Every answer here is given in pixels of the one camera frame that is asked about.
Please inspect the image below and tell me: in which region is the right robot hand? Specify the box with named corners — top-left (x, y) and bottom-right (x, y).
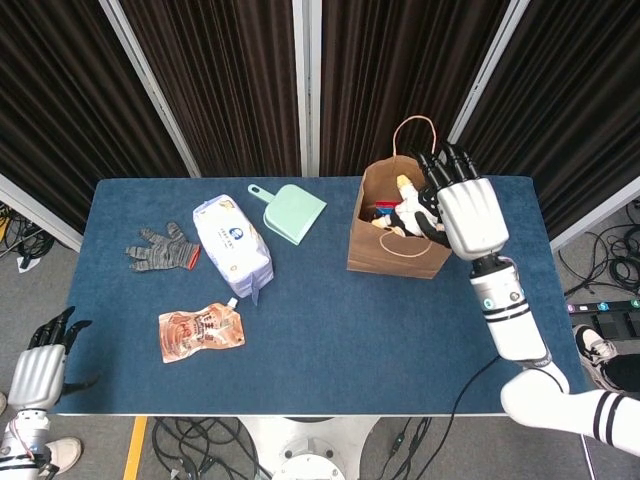
top-left (408, 141), bottom-right (511, 262)

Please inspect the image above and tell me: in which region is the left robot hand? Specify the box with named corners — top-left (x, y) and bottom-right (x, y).
top-left (7, 305), bottom-right (100, 412)

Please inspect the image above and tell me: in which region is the black white penguin plush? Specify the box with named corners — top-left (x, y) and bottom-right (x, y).
top-left (372, 173), bottom-right (446, 237)

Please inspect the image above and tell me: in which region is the brown paper bag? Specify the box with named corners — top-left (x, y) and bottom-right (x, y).
top-left (347, 115), bottom-right (454, 280)

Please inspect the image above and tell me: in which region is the beige sneaker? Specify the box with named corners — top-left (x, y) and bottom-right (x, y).
top-left (39, 436), bottom-right (84, 475)

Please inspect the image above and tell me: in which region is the blue felt table mat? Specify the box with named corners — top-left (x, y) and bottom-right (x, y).
top-left (49, 175), bottom-right (594, 417)

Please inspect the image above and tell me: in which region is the dark pleated partition panel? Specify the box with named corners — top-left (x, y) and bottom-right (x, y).
top-left (0, 0), bottom-right (201, 251)
top-left (307, 0), bottom-right (531, 179)
top-left (439, 0), bottom-right (640, 254)
top-left (99, 0), bottom-right (309, 179)

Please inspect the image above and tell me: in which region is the orange spout drink pouch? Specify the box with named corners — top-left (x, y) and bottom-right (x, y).
top-left (158, 297), bottom-right (247, 364)

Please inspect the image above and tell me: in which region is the grey striped work glove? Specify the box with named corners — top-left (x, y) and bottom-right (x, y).
top-left (124, 221), bottom-right (202, 274)

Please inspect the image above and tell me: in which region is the black foot pedal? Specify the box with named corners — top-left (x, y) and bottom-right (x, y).
top-left (574, 309), bottom-right (640, 342)

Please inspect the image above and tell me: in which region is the mint green dustpan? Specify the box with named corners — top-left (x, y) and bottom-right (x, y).
top-left (247, 183), bottom-right (328, 246)

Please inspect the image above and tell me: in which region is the white black sneaker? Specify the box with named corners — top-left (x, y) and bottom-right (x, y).
top-left (572, 323), bottom-right (621, 396)

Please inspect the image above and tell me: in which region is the black trouser leg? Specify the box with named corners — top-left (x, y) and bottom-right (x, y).
top-left (602, 352), bottom-right (640, 396)

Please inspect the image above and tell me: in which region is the white lavender tissue pack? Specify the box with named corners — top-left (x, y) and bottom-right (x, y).
top-left (192, 194), bottom-right (275, 306)

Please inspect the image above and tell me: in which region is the black floor cable bundle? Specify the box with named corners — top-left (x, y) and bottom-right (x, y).
top-left (149, 417), bottom-right (274, 480)
top-left (0, 199), bottom-right (56, 274)
top-left (557, 197), bottom-right (640, 299)

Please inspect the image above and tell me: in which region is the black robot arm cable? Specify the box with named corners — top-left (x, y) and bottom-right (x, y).
top-left (432, 354), bottom-right (502, 480)

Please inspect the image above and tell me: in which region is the black cable with switch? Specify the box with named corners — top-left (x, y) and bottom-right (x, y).
top-left (379, 415), bottom-right (434, 480)

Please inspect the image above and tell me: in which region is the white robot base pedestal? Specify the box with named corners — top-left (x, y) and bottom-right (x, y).
top-left (239, 415), bottom-right (381, 480)

